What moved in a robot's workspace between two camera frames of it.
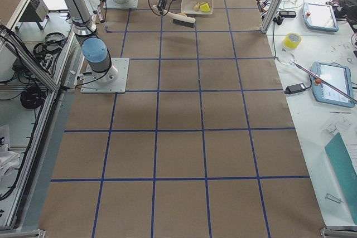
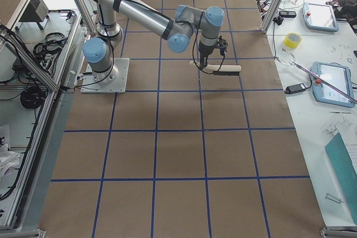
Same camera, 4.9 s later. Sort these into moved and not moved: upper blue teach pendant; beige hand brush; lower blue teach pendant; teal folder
Moved: beige hand brush
Not moved: upper blue teach pendant; lower blue teach pendant; teal folder
